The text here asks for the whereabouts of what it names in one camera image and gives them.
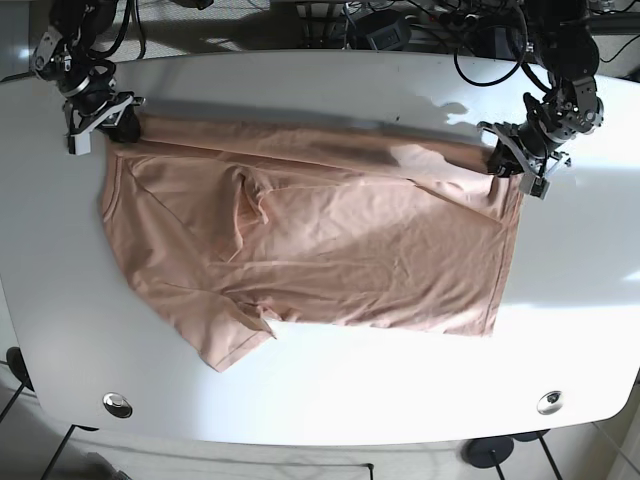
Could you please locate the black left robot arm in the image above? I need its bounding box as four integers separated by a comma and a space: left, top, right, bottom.
478, 1, 603, 198

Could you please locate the black round stand base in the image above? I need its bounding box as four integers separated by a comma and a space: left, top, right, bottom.
461, 436, 514, 469

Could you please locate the right table grommet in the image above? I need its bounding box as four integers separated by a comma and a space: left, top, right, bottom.
536, 390, 565, 416

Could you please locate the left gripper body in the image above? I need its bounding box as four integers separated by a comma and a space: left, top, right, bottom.
477, 121, 572, 187

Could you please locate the table grommet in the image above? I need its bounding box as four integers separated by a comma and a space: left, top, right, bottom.
536, 390, 565, 416
102, 392, 133, 419

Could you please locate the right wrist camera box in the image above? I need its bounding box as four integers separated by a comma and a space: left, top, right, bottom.
66, 132, 91, 156

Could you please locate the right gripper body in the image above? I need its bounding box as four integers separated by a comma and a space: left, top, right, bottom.
63, 92, 146, 136

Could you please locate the peach T-shirt emoji print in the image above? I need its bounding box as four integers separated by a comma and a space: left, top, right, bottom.
102, 116, 522, 372

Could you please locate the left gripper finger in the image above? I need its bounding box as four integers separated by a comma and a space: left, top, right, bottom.
487, 140, 523, 178

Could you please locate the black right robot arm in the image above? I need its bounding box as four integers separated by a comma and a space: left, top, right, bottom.
32, 1, 144, 155

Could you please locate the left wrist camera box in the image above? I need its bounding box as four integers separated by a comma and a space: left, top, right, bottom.
519, 173, 549, 200

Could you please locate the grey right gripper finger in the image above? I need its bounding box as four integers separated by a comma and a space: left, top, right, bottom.
102, 109, 141, 144

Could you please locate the left table grommet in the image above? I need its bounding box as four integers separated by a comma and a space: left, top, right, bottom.
102, 392, 133, 419

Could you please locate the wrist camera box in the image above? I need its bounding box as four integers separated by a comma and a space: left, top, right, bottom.
519, 173, 549, 200
66, 132, 91, 156

